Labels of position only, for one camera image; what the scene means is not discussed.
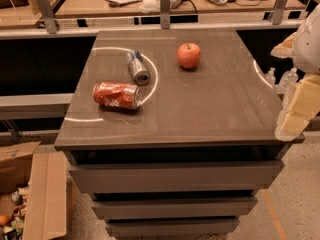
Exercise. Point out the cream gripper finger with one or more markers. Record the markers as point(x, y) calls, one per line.
point(304, 105)
point(285, 48)

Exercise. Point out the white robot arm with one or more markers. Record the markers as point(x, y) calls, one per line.
point(306, 57)

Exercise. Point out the red apple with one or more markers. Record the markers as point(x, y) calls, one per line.
point(188, 55)

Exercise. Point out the clear plastic bottle right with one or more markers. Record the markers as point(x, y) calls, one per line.
point(289, 77)

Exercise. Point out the clear plastic bottle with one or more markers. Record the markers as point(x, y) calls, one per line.
point(270, 76)
point(289, 77)

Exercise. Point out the clear plastic bottle left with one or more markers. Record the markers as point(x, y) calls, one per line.
point(270, 76)

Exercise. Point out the middle grey drawer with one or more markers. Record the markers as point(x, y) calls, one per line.
point(174, 208)

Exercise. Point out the grey drawer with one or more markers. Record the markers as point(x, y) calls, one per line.
point(174, 208)
point(175, 177)
point(171, 227)

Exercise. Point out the grey drawer cabinet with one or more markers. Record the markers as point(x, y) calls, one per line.
point(220, 111)

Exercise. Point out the silver blue drink can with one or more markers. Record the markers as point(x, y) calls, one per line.
point(137, 67)

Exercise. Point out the top grey drawer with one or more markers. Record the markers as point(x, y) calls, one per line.
point(175, 177)

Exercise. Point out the crushed red soda can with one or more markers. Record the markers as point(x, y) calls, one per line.
point(117, 95)

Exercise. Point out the bottom grey drawer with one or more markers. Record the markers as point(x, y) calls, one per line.
point(171, 227)

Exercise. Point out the cardboard box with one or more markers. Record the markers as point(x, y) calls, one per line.
point(44, 176)

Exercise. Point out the small orange fruit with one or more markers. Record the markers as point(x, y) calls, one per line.
point(3, 220)

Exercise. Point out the right metal post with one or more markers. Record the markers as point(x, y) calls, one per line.
point(278, 12)

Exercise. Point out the metal post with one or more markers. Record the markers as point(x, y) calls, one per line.
point(47, 16)
point(278, 12)
point(165, 14)

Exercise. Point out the middle metal post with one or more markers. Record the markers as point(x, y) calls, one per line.
point(165, 14)

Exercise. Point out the left metal post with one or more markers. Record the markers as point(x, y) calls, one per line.
point(47, 16)

